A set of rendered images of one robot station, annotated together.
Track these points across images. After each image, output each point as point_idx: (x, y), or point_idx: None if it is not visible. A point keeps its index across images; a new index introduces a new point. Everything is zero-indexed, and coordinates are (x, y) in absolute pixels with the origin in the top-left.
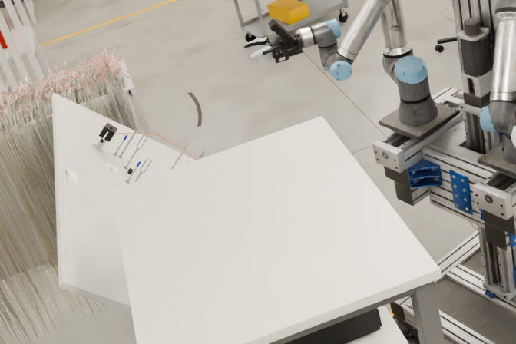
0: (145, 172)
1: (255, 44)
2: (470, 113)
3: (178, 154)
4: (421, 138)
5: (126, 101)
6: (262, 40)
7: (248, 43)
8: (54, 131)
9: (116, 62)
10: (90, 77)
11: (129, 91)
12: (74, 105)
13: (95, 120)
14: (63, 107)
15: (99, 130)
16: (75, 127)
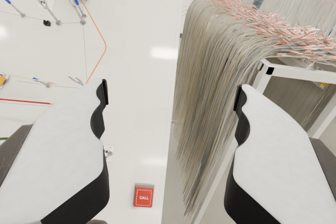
0: (67, 50)
1: (239, 128)
2: None
3: (160, 125)
4: None
5: (248, 69)
6: (264, 170)
7: (244, 86)
8: None
9: (301, 35)
10: (270, 28)
11: (262, 66)
12: None
13: (159, 12)
14: None
15: (135, 11)
16: None
